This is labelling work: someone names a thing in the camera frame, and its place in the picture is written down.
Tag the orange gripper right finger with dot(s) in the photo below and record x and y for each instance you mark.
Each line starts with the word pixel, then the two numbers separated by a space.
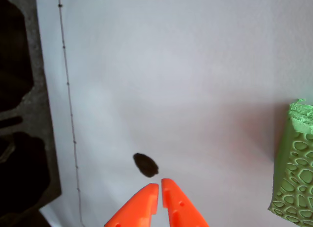
pixel 179 207

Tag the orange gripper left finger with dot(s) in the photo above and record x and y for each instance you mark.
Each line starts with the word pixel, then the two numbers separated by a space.
pixel 137 207

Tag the green textured foam block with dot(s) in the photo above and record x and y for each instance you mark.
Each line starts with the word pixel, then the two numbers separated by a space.
pixel 293 168

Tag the black dot mark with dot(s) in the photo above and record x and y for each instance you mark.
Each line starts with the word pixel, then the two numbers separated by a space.
pixel 146 165

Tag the white paper sheet with drawn rectangle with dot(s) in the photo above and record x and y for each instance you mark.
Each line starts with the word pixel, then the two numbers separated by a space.
pixel 171 77

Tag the black foam tray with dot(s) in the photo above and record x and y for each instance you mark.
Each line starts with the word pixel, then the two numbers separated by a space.
pixel 17 65

